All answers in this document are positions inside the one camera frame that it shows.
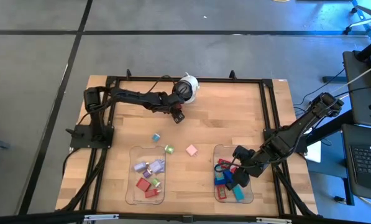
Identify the rolling stand base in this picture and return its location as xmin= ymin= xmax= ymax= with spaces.
xmin=343 ymin=0 xmax=371 ymax=35

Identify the black stand leg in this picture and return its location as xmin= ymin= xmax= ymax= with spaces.
xmin=306 ymin=108 xmax=357 ymax=207

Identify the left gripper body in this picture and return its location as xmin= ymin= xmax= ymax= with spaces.
xmin=161 ymin=92 xmax=185 ymax=113

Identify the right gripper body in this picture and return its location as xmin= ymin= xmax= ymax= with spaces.
xmin=242 ymin=156 xmax=269 ymax=178

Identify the black bottom crossbeam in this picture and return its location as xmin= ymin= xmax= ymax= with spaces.
xmin=0 ymin=210 xmax=371 ymax=224

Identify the clear plastic bin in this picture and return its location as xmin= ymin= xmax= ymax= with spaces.
xmin=124 ymin=145 xmax=167 ymax=206
xmin=213 ymin=144 xmax=255 ymax=205

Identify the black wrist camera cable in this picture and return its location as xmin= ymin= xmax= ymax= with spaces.
xmin=214 ymin=157 xmax=239 ymax=174
xmin=147 ymin=74 xmax=177 ymax=94

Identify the white cable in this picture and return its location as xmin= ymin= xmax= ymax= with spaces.
xmin=334 ymin=58 xmax=371 ymax=94

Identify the black pole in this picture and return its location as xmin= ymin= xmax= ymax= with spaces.
xmin=354 ymin=34 xmax=371 ymax=62

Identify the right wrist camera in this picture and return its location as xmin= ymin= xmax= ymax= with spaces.
xmin=232 ymin=144 xmax=256 ymax=160

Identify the white cylindrical cup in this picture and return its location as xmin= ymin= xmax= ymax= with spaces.
xmin=172 ymin=72 xmax=201 ymax=105

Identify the pink USB wall charger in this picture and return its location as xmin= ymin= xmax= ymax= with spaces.
xmin=185 ymin=144 xmax=199 ymax=157

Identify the dark gray desk top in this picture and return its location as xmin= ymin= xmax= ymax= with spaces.
xmin=342 ymin=50 xmax=371 ymax=128

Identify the lavender wall charger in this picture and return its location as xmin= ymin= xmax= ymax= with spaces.
xmin=148 ymin=159 xmax=165 ymax=174
xmin=133 ymin=161 xmax=149 ymax=173

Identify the black table frame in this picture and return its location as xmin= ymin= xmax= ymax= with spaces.
xmin=56 ymin=68 xmax=318 ymax=218

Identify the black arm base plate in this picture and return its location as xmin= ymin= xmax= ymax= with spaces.
xmin=263 ymin=128 xmax=309 ymax=154
xmin=69 ymin=124 xmax=115 ymax=149

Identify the black laptop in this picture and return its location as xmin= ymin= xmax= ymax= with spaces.
xmin=342 ymin=123 xmax=371 ymax=202

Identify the white paper sheet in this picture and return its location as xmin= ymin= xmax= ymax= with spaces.
xmin=302 ymin=126 xmax=323 ymax=164

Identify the plain teal box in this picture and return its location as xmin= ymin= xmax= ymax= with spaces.
xmin=231 ymin=185 xmax=245 ymax=202

